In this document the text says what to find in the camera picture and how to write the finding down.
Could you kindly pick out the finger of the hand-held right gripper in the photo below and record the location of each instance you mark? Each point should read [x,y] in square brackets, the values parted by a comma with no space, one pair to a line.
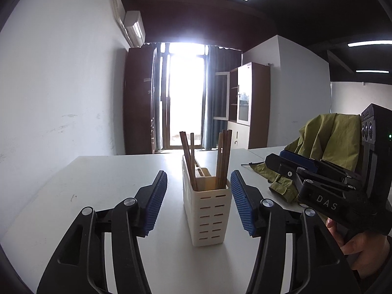
[294,156]
[284,168]

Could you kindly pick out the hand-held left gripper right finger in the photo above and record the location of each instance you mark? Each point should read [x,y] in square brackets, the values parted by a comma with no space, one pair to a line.
[242,205]

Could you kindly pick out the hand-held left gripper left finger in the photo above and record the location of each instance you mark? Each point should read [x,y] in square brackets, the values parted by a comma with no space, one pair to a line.
[156,202]

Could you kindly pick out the cream slotted utensil holder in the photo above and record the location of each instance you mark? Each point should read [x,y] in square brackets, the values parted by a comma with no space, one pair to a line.
[191,208]

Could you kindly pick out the bunch of wooden chopsticks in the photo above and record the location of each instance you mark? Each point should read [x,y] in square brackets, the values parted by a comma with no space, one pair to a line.
[225,162]

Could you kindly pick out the person's right forearm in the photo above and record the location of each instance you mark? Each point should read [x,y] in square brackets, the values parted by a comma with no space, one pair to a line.
[379,284]

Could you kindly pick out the person's right hand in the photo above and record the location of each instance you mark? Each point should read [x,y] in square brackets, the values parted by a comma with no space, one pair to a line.
[370,251]

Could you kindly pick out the olive green jacket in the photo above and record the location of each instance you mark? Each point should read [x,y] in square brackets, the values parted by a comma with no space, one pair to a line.
[330,134]

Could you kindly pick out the brown and white cabinet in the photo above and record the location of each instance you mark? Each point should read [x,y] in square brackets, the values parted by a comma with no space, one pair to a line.
[260,104]

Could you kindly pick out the dark brown wardrobe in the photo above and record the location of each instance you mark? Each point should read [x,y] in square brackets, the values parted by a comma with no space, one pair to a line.
[137,104]

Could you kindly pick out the grey curtain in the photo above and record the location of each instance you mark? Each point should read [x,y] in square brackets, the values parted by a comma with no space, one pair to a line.
[156,98]
[223,58]

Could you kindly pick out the glass balcony door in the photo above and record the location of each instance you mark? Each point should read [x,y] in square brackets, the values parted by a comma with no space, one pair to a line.
[186,98]

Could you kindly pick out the white air conditioner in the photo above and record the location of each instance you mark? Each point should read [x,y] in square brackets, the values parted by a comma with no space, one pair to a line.
[134,26]

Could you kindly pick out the white wall conduit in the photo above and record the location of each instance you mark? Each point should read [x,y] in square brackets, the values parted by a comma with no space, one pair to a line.
[116,3]

